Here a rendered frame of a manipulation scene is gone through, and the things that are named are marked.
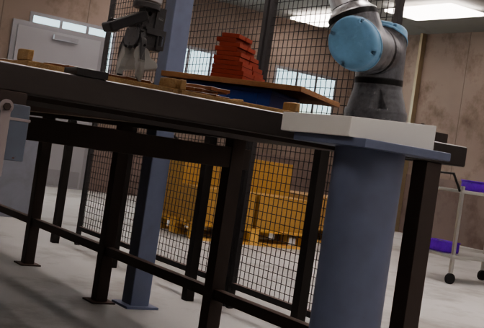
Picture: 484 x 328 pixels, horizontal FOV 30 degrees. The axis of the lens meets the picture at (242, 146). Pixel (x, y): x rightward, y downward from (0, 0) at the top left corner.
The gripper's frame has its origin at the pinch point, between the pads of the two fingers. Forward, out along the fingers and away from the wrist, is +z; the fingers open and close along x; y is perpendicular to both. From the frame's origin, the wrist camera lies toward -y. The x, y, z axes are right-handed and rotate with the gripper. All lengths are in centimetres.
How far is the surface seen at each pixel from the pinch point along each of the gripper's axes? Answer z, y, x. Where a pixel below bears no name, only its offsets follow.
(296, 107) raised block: -2, 50, -8
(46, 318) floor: 92, 59, 142
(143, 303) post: 88, 121, 167
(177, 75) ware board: -10, 48, 54
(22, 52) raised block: 0.2, -30.7, -5.5
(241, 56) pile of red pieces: -22, 74, 56
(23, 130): 18.0, -34.6, -23.2
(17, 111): 14.2, -36.5, -23.1
